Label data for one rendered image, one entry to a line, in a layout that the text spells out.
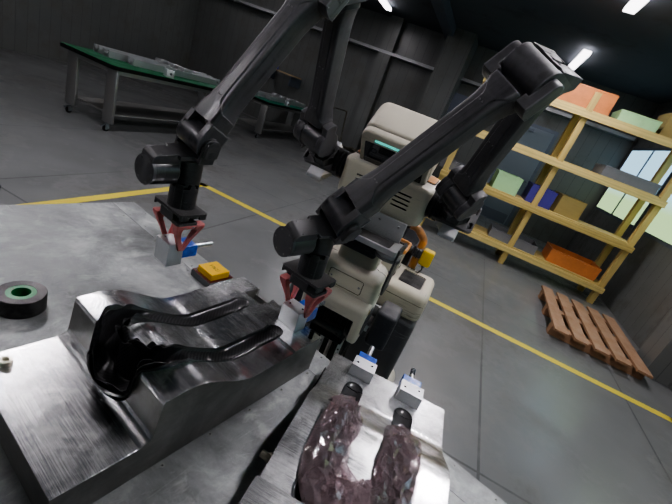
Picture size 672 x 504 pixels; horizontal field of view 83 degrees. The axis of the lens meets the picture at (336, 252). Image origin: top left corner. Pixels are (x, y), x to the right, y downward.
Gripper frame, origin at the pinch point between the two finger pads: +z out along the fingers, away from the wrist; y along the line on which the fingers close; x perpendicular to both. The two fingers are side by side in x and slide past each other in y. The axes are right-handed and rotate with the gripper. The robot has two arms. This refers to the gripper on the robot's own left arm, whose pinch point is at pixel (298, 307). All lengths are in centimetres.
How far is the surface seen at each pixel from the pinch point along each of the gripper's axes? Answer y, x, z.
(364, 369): 18.1, 3.1, 5.1
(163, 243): -28.6, -14.6, -3.5
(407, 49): -431, 792, -153
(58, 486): 5.9, -47.2, 4.9
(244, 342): -0.9, -13.5, 4.2
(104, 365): -8.3, -35.7, 4.0
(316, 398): 17.5, -13.3, 3.1
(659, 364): 161, 383, 96
